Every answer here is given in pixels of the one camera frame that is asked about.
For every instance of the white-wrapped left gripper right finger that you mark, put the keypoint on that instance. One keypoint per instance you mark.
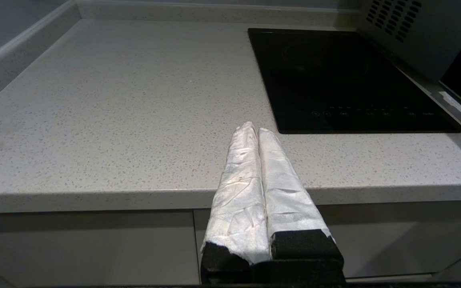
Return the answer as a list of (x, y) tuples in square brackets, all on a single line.
[(286, 200)]

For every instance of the silver microwave oven body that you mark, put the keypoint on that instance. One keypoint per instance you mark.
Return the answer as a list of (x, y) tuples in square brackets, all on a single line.
[(414, 36)]

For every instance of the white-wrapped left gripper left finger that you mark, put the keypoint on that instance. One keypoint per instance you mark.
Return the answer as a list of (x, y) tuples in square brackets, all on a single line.
[(240, 192)]

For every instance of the black induction cooktop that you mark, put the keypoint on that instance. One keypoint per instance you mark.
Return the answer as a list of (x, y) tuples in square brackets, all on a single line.
[(334, 80)]

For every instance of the grey cabinet front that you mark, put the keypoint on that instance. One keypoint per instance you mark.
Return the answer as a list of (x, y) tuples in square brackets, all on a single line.
[(394, 240), (94, 248)]

